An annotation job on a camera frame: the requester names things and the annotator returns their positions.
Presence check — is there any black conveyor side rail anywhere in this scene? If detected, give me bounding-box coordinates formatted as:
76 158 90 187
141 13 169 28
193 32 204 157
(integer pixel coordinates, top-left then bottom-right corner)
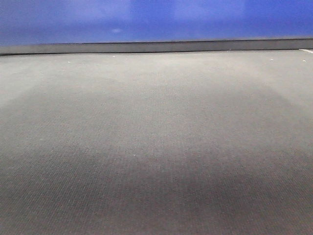
0 38 313 55

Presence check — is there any large blue plastic bin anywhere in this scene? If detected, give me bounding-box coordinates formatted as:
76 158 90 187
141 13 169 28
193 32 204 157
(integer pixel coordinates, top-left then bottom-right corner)
0 0 313 46

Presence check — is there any grey conveyor belt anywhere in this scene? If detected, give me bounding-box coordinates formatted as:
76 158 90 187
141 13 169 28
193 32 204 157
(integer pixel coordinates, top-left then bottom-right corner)
0 49 313 235

